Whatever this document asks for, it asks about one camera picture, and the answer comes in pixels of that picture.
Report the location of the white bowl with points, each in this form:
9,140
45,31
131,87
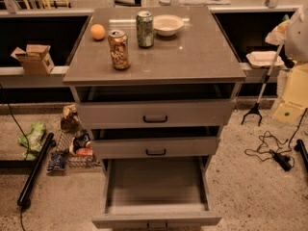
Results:
167,25

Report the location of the white takeout tray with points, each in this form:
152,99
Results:
261,59

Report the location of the wire mesh tray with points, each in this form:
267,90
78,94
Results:
64,143

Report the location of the green soda can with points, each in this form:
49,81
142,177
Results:
145,35

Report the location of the reacher grabber tool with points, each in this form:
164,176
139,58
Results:
255,109

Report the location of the orange fruit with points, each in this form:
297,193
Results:
97,31

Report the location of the green snack bag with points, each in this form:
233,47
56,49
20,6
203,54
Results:
32,141

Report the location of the middle drawer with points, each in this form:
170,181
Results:
166,147

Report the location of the black post right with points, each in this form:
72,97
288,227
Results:
300,147

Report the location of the orange soda can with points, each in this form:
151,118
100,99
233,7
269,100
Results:
118,42

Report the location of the top drawer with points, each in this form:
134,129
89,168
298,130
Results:
100,115

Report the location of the black tube on floor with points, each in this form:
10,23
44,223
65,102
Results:
24,198

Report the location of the drawer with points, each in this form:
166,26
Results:
166,147
155,194
100,115

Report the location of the blue snack bag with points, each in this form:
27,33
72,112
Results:
57,161

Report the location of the cardboard box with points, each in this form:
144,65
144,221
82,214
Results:
35,59

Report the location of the bottom drawer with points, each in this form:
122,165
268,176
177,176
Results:
155,194

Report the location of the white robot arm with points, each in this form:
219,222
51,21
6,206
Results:
293,34

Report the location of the brown crumpled snack bag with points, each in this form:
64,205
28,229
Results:
70,121

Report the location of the grey drawer cabinet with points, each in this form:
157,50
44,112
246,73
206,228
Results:
195,64

